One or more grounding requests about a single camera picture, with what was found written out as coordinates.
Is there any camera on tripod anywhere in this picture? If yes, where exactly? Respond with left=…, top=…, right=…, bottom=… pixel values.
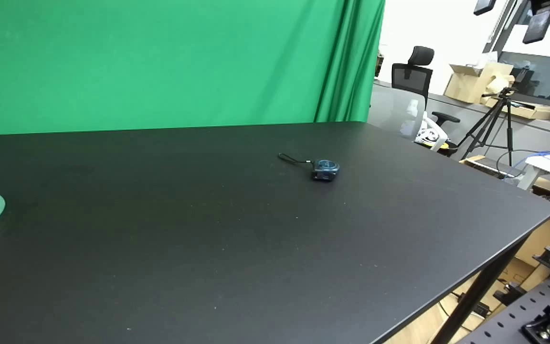
left=455, top=87, right=534, bottom=169

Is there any white and yellow device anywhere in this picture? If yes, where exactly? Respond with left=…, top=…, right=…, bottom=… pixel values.
left=415, top=112, right=449, bottom=152

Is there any black perforated metal board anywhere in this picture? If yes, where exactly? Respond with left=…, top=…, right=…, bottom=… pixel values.
left=455, top=275, right=550, bottom=344

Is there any stack of cardboard boxes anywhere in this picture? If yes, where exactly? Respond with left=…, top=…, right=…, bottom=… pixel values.
left=444, top=61, right=515, bottom=104

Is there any grey desk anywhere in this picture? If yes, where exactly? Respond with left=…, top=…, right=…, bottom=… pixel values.
left=367, top=80, right=550, bottom=158

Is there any flat cardboard box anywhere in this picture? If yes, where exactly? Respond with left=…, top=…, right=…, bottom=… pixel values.
left=508, top=99, right=550, bottom=121

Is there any black office chair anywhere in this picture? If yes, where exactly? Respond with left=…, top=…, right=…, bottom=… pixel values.
left=391, top=46, right=461, bottom=144

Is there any blue measuring tape with strap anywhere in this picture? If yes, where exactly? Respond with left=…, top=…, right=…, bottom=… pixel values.
left=278, top=153, right=340, bottom=182

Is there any blue cable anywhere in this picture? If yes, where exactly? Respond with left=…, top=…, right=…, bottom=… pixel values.
left=514, top=150, right=550, bottom=172

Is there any green curtain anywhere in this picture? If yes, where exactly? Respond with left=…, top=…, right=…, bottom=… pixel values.
left=0, top=0, right=386, bottom=137

